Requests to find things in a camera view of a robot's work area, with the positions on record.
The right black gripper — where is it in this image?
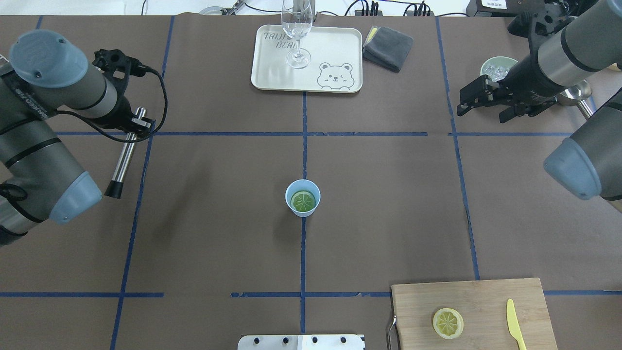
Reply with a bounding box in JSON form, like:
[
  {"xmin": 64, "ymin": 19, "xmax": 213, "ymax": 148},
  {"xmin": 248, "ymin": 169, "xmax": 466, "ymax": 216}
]
[{"xmin": 457, "ymin": 2, "xmax": 584, "ymax": 123}]

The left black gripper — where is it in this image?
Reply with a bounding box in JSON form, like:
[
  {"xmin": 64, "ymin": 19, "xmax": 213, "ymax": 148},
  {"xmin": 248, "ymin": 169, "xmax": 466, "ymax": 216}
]
[{"xmin": 93, "ymin": 49, "xmax": 155, "ymax": 134}]

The steel muddler black tip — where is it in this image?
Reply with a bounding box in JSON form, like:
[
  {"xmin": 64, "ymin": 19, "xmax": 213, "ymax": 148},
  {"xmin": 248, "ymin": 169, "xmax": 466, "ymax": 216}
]
[{"xmin": 104, "ymin": 107, "xmax": 146, "ymax": 199}]

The green lime half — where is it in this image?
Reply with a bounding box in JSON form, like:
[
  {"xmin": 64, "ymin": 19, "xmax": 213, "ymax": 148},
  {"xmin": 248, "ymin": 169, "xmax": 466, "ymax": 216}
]
[{"xmin": 290, "ymin": 190, "xmax": 317, "ymax": 212}]

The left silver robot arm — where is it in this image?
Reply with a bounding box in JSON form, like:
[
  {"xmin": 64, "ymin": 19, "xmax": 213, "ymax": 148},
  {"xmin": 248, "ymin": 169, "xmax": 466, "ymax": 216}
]
[{"xmin": 0, "ymin": 30, "xmax": 163, "ymax": 246}]

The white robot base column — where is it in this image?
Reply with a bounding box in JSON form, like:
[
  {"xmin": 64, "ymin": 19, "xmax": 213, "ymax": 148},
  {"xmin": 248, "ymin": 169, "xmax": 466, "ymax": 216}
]
[{"xmin": 237, "ymin": 334, "xmax": 366, "ymax": 350}]

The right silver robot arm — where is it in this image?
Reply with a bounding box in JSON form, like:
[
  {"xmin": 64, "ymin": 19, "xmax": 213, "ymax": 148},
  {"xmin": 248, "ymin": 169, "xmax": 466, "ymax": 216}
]
[{"xmin": 457, "ymin": 0, "xmax": 622, "ymax": 210}]

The light blue plastic cup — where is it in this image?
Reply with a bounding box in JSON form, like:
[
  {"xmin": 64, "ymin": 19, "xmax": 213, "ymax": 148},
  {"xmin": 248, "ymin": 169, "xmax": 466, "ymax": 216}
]
[{"xmin": 285, "ymin": 179, "xmax": 321, "ymax": 218}]

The yellow lemon half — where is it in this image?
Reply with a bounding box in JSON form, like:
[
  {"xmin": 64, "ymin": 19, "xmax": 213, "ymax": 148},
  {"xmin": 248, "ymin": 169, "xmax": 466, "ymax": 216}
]
[{"xmin": 432, "ymin": 308, "xmax": 465, "ymax": 340}]

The green bowl of ice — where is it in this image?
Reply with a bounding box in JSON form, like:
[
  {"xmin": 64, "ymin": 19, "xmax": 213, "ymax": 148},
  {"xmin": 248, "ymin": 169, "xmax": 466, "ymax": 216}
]
[{"xmin": 480, "ymin": 57, "xmax": 518, "ymax": 82}]

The grey folded cloth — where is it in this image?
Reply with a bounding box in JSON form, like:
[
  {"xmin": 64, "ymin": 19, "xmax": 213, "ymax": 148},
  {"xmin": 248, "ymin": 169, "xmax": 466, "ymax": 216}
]
[{"xmin": 362, "ymin": 26, "xmax": 414, "ymax": 73}]

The cream bear tray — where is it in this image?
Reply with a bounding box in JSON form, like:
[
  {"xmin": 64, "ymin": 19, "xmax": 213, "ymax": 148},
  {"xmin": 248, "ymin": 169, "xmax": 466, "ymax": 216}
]
[{"xmin": 250, "ymin": 25, "xmax": 363, "ymax": 93}]

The clear wine glass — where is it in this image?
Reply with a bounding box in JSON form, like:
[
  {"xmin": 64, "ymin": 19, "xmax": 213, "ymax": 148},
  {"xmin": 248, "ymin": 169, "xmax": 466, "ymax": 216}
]
[{"xmin": 281, "ymin": 0, "xmax": 313, "ymax": 69}]

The wooden cutting board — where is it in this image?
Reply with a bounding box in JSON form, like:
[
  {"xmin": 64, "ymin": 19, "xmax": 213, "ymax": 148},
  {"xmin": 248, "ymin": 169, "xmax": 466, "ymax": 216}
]
[{"xmin": 391, "ymin": 278, "xmax": 557, "ymax": 350}]

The yellow plastic knife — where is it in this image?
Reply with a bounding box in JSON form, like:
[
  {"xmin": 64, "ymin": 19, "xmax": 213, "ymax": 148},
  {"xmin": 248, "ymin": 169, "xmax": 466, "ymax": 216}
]
[{"xmin": 506, "ymin": 298, "xmax": 527, "ymax": 350}]

